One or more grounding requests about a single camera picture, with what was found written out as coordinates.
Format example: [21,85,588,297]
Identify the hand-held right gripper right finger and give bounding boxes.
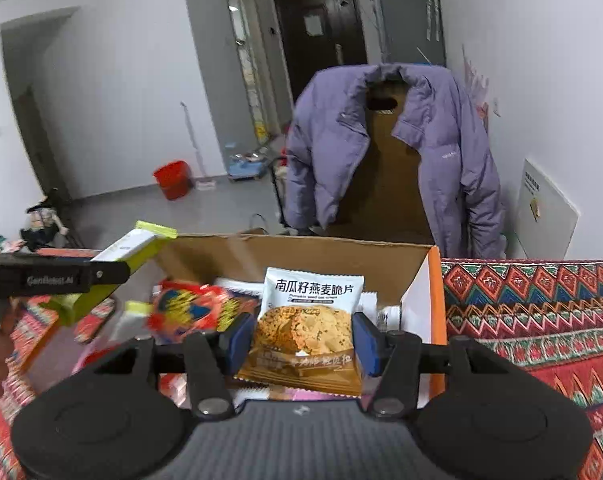
[351,312,537,420]

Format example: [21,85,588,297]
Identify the black bag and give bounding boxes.
[22,190,72,251]

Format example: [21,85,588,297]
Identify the brown white cookie bag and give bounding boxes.
[238,266,365,397]

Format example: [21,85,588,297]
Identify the dark entrance door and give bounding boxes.
[272,0,368,136]

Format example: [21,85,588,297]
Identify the lime green snack bag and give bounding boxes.
[49,220,178,328]

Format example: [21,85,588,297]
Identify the pile of snack packets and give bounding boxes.
[109,275,402,403]

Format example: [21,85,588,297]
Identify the white mop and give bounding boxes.
[180,101,217,192]

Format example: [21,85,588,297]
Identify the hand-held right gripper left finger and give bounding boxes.
[69,312,256,420]

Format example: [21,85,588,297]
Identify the white folded umbrella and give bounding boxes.
[421,0,442,43]

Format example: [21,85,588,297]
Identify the red bucket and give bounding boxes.
[153,160,193,202]

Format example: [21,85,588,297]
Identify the brown chair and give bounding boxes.
[331,77,435,246]

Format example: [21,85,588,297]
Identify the white board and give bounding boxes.
[514,157,581,260]

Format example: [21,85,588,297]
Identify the red patterned tablecloth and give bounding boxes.
[440,257,603,480]

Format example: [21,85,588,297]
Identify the purple puffer jacket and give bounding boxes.
[284,62,506,260]

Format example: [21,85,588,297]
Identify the red cardboard box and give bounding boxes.
[0,230,447,480]

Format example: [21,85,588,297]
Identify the pink wall stickers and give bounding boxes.
[461,45,489,131]

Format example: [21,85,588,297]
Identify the glass door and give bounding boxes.
[224,0,275,138]

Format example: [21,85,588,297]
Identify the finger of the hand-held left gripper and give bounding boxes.
[72,261,132,308]

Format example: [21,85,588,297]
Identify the grey refrigerator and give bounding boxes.
[370,0,447,68]

